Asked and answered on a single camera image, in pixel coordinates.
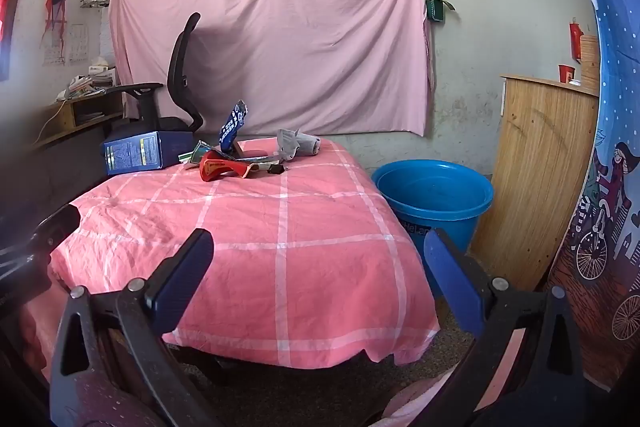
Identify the grey face mask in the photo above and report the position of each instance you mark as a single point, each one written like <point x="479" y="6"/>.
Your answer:
<point x="295" y="144"/>

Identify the red crumpled wrapper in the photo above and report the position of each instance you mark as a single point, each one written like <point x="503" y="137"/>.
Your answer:
<point x="210" y="163"/>

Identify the green hanging basket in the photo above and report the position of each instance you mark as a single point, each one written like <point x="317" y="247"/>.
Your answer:
<point x="436" y="10"/>

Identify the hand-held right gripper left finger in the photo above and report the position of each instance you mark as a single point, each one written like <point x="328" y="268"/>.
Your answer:
<point x="182" y="279"/>

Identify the red hanging ornament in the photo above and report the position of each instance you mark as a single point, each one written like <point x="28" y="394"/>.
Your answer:
<point x="576" y="39"/>

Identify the red tassel decoration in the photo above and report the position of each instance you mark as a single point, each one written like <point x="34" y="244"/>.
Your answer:
<point x="56" y="4"/>

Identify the black office chair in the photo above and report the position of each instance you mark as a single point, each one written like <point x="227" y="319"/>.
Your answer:
<point x="177" y="57"/>

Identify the blue snack wrapper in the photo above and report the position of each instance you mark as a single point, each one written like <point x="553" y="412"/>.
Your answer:
<point x="232" y="127"/>

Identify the pink checked tablecloth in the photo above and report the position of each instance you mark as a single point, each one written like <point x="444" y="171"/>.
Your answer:
<point x="300" y="217"/>

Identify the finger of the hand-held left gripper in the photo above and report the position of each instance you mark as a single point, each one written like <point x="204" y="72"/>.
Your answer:
<point x="57" y="227"/>

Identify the stack of books and papers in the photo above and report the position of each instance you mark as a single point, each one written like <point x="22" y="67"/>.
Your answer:
<point x="85" y="82"/>

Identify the blue carton box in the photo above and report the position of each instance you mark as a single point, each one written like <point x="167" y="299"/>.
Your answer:
<point x="145" y="152"/>

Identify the wall calendar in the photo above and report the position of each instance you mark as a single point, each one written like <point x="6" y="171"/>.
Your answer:
<point x="65" y="47"/>

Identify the wooden shelf with papers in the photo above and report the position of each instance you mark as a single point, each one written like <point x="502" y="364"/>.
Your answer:
<point x="65" y="117"/>

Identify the wooden cabinet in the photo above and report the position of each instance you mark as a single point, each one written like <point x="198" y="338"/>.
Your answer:
<point x="540" y="167"/>

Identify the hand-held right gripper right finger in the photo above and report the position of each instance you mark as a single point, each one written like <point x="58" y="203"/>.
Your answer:
<point x="452" y="279"/>

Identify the blue plastic basin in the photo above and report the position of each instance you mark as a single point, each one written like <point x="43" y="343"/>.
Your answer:
<point x="430" y="207"/>

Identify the red paper cup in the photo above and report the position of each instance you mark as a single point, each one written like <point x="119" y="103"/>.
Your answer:
<point x="566" y="73"/>

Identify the black binder clip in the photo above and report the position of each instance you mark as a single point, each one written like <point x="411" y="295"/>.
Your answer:
<point x="275" y="169"/>

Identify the pink wall sheet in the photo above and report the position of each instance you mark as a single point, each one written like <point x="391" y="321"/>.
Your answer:
<point x="300" y="47"/>

